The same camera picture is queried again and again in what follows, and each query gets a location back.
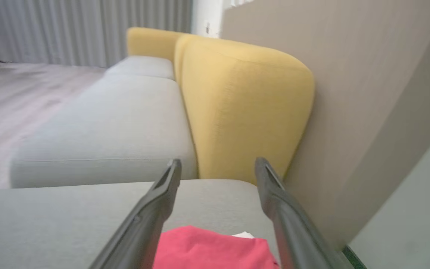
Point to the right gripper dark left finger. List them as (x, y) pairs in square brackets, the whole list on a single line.
[(144, 231)]

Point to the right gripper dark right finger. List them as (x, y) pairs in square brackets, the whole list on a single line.
[(297, 239)]

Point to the red and white basketball jersey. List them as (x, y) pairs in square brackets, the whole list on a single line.
[(207, 250)]

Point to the large grey sofa seat cushion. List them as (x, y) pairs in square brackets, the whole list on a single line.
[(50, 224)]

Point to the grey sofa backrest cushion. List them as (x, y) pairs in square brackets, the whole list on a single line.
[(118, 130)]

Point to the pale flat panel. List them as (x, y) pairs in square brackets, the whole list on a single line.
[(416, 209)]

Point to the wide yellow sofa backrest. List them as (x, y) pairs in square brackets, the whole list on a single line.
[(245, 104)]

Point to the narrow yellow sofa backrest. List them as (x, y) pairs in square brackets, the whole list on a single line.
[(147, 43)]

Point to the grey pleated curtain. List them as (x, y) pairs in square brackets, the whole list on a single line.
[(69, 30)]

